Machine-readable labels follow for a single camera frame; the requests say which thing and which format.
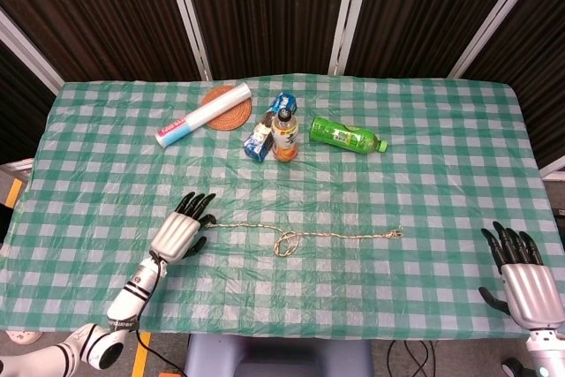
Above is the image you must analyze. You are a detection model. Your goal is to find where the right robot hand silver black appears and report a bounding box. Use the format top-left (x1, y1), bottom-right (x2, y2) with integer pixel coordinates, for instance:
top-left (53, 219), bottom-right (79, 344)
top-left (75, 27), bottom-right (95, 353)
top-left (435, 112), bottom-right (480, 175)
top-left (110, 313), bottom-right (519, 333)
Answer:
top-left (478, 221), bottom-right (565, 332)

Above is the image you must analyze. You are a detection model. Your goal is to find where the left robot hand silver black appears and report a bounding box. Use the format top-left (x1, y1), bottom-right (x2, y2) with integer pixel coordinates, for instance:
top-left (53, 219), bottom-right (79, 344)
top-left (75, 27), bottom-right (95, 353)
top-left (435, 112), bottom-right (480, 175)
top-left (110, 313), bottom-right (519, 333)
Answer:
top-left (148, 191), bottom-right (218, 264)

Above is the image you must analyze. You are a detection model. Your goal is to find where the beige braided rope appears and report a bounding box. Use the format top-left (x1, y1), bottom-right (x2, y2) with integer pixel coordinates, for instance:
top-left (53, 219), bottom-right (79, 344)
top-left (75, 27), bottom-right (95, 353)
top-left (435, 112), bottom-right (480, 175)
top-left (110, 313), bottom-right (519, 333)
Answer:
top-left (205, 222), bottom-right (404, 259)

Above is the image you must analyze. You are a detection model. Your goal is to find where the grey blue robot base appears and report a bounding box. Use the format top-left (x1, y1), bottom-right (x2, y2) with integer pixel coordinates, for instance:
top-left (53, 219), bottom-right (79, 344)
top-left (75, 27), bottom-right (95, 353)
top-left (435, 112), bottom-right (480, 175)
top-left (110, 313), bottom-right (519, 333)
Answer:
top-left (183, 333), bottom-right (374, 377)

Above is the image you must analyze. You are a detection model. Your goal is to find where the blue snack box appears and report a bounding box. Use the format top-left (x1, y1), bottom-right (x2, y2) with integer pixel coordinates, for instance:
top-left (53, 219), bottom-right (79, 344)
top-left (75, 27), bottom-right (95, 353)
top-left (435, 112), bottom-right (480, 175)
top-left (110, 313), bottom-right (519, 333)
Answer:
top-left (243, 92), bottom-right (298, 162)

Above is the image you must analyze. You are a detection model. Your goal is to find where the yellow floor tape strip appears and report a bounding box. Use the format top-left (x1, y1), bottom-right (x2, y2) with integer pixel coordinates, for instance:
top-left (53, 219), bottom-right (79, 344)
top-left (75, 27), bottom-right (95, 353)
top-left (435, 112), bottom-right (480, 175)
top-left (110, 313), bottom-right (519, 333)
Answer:
top-left (3, 177), bottom-right (24, 211)
top-left (131, 331), bottom-right (154, 377)

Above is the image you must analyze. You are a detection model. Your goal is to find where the white food bag roll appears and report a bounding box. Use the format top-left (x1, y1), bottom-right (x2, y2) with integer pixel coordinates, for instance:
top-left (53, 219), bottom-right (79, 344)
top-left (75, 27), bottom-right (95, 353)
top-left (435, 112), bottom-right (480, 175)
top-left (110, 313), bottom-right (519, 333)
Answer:
top-left (154, 81), bottom-right (252, 149)

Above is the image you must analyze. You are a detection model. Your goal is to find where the round woven brown coaster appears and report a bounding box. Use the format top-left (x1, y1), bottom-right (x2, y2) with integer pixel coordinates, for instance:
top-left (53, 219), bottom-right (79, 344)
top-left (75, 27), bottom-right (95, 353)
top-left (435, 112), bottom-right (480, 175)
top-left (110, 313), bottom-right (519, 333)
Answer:
top-left (201, 87), bottom-right (253, 132)

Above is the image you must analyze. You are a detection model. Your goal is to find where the orange drink bottle black cap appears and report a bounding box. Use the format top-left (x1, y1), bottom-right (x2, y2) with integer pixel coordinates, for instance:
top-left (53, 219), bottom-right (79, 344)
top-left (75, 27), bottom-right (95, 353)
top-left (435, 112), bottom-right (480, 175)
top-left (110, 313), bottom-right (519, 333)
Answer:
top-left (270, 108), bottom-right (300, 162)

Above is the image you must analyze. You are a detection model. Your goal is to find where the green white checkered tablecloth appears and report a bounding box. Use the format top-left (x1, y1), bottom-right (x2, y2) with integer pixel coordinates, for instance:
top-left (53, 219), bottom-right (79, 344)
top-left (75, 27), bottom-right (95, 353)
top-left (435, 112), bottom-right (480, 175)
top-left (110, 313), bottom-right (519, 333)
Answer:
top-left (0, 72), bottom-right (565, 343)

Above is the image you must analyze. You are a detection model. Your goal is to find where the green plastic bottle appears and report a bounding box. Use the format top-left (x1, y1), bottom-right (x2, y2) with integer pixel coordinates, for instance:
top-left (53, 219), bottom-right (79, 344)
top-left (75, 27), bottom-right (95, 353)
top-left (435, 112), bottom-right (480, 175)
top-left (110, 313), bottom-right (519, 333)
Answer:
top-left (308, 115), bottom-right (389, 155)

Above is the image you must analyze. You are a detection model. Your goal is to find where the dark brown partition panel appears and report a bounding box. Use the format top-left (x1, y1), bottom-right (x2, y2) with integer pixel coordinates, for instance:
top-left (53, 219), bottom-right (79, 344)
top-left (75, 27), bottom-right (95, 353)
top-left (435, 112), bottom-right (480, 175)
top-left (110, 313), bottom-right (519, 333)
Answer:
top-left (0, 0), bottom-right (208, 83)
top-left (461, 0), bottom-right (565, 170)
top-left (180, 0), bottom-right (354, 81)
top-left (0, 39), bottom-right (59, 166)
top-left (343, 0), bottom-right (538, 80)

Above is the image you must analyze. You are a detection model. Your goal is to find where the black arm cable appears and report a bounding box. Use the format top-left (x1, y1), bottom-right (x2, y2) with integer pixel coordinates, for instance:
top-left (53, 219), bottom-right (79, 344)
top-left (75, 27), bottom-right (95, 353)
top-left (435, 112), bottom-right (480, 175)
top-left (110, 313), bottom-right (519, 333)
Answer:
top-left (131, 251), bottom-right (187, 377)

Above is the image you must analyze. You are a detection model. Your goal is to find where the white partition frame post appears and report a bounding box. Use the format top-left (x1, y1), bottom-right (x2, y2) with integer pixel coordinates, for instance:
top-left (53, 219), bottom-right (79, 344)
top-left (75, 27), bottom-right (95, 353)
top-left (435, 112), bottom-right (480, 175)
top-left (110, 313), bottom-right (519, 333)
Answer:
top-left (0, 9), bottom-right (66, 92)
top-left (328, 0), bottom-right (375, 77)
top-left (161, 0), bottom-right (214, 81)
top-left (540, 160), bottom-right (565, 182)
top-left (448, 0), bottom-right (555, 79)

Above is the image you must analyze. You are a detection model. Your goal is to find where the black floor cable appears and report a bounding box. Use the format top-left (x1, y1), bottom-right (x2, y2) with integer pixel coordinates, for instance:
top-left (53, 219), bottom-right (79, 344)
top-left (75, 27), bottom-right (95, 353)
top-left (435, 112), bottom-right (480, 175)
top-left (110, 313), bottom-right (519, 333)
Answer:
top-left (387, 340), bottom-right (427, 377)

